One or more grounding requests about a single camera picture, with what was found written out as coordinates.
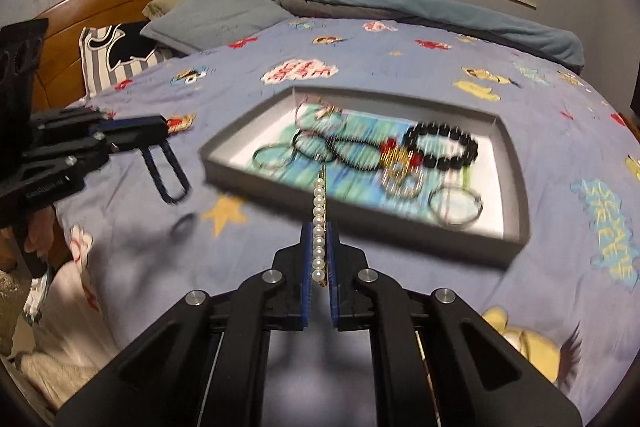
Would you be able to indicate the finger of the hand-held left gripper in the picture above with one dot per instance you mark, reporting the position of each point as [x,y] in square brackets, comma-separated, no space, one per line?
[65,159]
[132,125]

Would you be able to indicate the thin silver bangle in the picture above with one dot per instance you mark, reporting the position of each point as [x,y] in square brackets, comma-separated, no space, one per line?
[440,217]

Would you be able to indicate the grey pillow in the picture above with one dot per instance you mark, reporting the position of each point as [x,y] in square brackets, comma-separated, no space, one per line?
[215,19]

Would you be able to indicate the teal printed paper sheet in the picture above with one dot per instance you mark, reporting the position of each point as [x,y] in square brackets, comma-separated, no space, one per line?
[367,127]

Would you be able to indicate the beige pillow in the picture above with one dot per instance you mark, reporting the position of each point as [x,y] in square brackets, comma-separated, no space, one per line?
[160,7]

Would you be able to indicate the blue cartoon printed bedsheet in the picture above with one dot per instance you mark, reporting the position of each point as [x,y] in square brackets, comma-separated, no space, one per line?
[400,67]

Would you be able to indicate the red bead gold ornament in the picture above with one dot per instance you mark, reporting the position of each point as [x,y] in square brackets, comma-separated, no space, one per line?
[392,152]

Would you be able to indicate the black white striped pillow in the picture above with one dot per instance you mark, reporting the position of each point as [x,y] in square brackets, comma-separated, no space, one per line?
[125,49]

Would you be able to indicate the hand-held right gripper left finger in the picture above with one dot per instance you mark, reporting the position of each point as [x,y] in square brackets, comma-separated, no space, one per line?
[306,277]

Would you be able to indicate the teal folded blanket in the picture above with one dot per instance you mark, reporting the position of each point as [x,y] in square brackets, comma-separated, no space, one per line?
[425,14]

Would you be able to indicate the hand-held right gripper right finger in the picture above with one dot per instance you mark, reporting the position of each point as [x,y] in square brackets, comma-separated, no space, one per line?
[334,279]

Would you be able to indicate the silver bangle with crown charm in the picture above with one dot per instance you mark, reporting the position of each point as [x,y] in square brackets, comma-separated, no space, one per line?
[260,162]

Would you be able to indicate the grey cardboard box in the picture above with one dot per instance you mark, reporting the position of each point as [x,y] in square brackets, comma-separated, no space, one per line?
[235,172]

